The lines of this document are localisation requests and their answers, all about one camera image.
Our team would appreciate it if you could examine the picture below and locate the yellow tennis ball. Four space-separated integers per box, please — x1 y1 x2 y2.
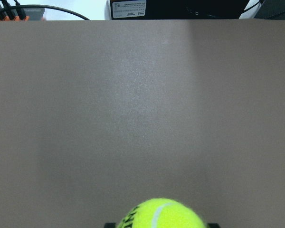
116 198 208 228

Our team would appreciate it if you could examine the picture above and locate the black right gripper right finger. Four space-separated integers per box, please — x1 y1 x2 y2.
207 223 220 228

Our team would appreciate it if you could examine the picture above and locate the black power box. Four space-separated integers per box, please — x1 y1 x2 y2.
106 0 249 20

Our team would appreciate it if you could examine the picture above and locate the orange black usb hub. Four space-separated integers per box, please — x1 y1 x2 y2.
0 0 45 21

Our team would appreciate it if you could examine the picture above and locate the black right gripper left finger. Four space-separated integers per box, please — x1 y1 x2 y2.
104 222 116 228

